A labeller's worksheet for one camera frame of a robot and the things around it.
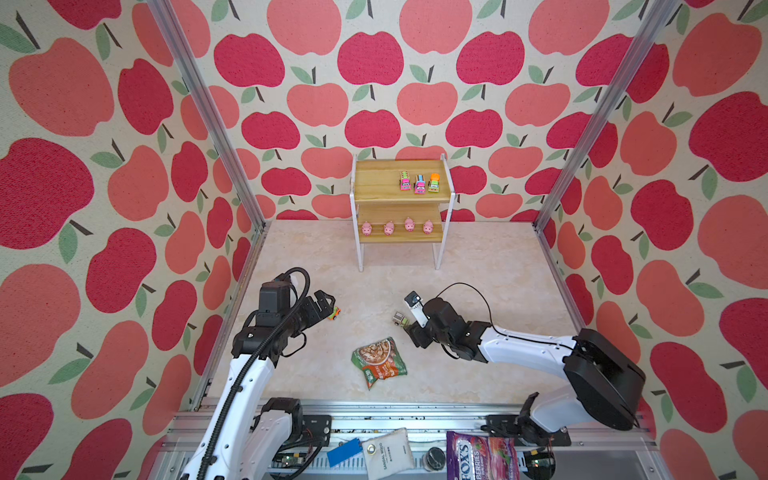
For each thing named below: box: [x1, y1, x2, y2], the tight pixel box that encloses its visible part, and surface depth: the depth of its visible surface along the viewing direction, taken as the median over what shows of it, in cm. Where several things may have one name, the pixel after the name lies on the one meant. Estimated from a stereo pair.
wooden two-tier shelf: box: [350, 154, 456, 272], surface depth 92 cm
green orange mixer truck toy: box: [427, 173, 441, 193], surface depth 85 cm
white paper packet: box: [362, 427, 415, 480], surface depth 72 cm
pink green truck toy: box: [399, 170, 412, 191], surface depth 86 cm
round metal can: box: [422, 447, 446, 472], surface depth 64 cm
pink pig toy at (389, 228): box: [383, 220, 396, 237], surface depth 98 cm
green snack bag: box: [351, 337, 408, 391], surface depth 86 cm
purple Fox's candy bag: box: [446, 431, 521, 480], surface depth 70 cm
